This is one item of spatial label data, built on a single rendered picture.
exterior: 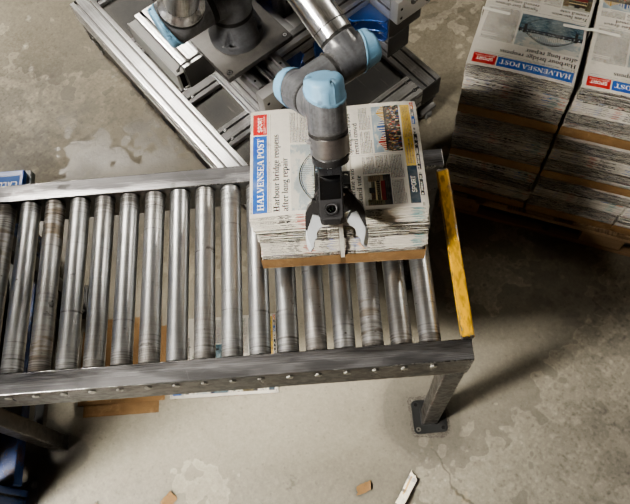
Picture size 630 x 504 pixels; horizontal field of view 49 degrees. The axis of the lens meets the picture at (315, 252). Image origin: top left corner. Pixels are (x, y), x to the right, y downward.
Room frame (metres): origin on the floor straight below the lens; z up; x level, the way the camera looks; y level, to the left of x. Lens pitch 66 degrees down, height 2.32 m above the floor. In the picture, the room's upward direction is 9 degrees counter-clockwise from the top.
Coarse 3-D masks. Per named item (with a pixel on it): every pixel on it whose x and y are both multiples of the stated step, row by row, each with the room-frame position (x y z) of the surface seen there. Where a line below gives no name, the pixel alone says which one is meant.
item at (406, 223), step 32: (352, 128) 0.85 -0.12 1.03; (384, 128) 0.84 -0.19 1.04; (416, 128) 0.82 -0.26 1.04; (352, 160) 0.77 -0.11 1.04; (384, 160) 0.75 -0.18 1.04; (416, 160) 0.74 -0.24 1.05; (384, 192) 0.67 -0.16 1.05; (416, 192) 0.66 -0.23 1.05; (384, 224) 0.63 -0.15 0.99; (416, 224) 0.62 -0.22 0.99
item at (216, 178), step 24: (216, 168) 0.95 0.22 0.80; (240, 168) 0.94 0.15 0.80; (432, 168) 0.86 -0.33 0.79; (0, 192) 0.98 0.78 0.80; (24, 192) 0.97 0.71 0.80; (48, 192) 0.96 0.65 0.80; (72, 192) 0.95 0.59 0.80; (96, 192) 0.94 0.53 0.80; (120, 192) 0.93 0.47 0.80; (144, 192) 0.92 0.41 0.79; (168, 192) 0.92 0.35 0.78; (192, 192) 0.91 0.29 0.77; (216, 192) 0.91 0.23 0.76; (240, 192) 0.90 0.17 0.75
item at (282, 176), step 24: (264, 120) 0.91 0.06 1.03; (288, 120) 0.90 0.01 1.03; (264, 144) 0.84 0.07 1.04; (288, 144) 0.83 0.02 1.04; (264, 168) 0.78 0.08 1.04; (288, 168) 0.77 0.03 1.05; (312, 168) 0.76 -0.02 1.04; (264, 192) 0.72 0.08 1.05; (288, 192) 0.71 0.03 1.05; (312, 192) 0.70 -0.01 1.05; (264, 216) 0.66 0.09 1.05; (288, 216) 0.65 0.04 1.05; (264, 240) 0.66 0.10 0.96; (288, 240) 0.65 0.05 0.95
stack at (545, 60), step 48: (528, 0) 1.31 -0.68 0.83; (576, 0) 1.28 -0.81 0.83; (624, 0) 1.25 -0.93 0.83; (480, 48) 1.17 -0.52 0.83; (528, 48) 1.15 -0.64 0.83; (576, 48) 1.12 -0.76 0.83; (624, 48) 1.10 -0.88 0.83; (480, 96) 1.12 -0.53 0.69; (528, 96) 1.06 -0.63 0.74; (576, 96) 1.01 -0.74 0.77; (624, 96) 0.95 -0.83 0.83; (480, 144) 1.10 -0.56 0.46; (528, 144) 1.03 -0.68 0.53; (576, 144) 0.98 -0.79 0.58; (528, 192) 1.01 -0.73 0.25; (576, 192) 0.95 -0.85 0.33; (576, 240) 0.91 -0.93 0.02; (624, 240) 0.84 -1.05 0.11
